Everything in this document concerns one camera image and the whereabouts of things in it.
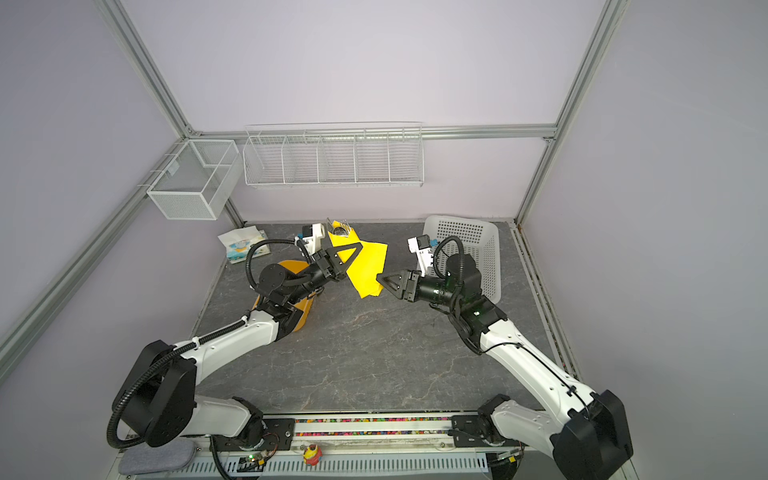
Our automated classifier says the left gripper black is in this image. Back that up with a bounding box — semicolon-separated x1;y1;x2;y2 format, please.
286;244;363;306

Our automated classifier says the silver spoon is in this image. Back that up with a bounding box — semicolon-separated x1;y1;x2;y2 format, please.
327;218;352;237

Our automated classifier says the yellow paper napkin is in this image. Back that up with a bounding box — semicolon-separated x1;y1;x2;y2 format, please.
328;228;388;298

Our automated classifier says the white perforated plastic basket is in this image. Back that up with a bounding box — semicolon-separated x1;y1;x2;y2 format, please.
423;215;502;303

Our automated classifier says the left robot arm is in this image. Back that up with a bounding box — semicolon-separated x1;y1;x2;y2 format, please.
106;242;363;450

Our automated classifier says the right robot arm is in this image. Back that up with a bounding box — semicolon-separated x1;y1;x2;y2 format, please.
377;254;634;479

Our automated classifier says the orange plastic tray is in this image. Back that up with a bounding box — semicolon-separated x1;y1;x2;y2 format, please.
254;260;314;340

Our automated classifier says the tissue pack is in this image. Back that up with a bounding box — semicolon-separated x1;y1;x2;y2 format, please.
218;226;267;264

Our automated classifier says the red emergency stop button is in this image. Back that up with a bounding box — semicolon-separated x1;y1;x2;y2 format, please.
302;444;323;466

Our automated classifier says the grey cloth pad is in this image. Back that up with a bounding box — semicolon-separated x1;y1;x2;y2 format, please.
118;439;197;475

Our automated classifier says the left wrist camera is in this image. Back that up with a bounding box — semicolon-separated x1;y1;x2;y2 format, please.
295;223;325;257

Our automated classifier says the white wire shelf basket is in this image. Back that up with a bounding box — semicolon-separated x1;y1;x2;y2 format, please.
242;122;425;187

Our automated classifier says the white mesh wall box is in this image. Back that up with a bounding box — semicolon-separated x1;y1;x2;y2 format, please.
147;139;244;221

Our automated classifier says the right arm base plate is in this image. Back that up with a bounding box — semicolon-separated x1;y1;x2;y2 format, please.
449;414;526;448

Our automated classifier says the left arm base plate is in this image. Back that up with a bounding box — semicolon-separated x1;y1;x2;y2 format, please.
212;417;296;452

